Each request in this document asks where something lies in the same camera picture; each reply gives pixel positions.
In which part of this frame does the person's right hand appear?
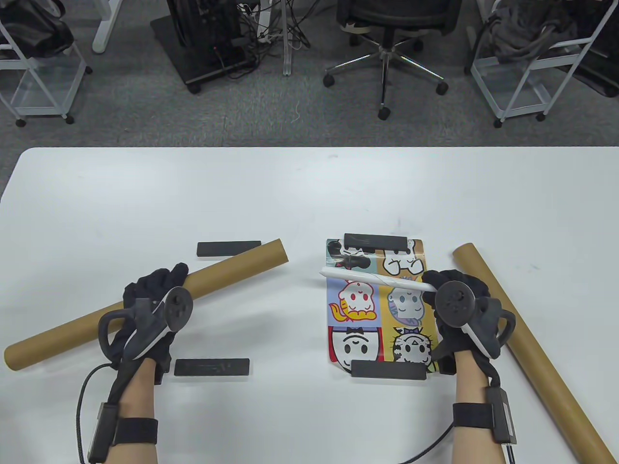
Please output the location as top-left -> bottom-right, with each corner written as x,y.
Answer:
422,269 -> 503,368

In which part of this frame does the person's left hand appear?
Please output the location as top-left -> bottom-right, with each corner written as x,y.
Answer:
104,262 -> 195,385

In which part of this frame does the black bar weight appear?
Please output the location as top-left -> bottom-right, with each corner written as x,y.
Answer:
174,359 -> 251,377
352,360 -> 427,381
344,233 -> 408,252
197,241 -> 262,258

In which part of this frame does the brown cardboard mailing tube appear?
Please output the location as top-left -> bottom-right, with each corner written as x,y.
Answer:
452,243 -> 617,464
4,238 -> 290,372

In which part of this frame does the white poster with purple lettering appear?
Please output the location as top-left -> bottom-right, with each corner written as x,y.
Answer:
318,266 -> 438,293

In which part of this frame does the colourful cartoon grid poster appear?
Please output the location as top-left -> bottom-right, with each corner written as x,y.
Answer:
325,238 -> 440,373

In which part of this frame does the person's right forearm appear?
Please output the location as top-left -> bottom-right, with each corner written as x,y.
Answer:
450,350 -> 506,464

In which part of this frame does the person's left forearm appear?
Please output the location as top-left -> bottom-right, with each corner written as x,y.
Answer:
104,360 -> 158,464

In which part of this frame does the black wrist sensor box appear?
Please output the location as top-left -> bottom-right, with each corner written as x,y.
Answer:
87,402 -> 119,464
486,386 -> 518,444

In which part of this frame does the white wheeled cart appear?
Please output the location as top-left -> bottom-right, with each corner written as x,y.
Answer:
467,0 -> 619,127
0,19 -> 92,127

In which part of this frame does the black office chair chrome base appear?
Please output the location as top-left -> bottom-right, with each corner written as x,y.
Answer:
323,0 -> 462,120

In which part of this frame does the black wheeled equipment stand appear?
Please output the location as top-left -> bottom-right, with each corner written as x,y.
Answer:
150,0 -> 257,94

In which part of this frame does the grey crumpled cloth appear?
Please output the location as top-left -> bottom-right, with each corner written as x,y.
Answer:
484,0 -> 581,61

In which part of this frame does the white desk leg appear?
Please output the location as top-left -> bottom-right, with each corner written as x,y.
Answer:
283,0 -> 295,77
92,0 -> 124,54

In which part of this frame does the black bag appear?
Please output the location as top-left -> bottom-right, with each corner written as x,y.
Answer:
0,0 -> 75,58

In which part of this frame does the black wrist strap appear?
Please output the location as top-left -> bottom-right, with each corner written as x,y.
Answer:
452,402 -> 494,428
114,418 -> 159,445

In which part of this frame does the tangle of black cables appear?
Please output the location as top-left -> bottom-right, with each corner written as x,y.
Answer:
236,0 -> 321,49

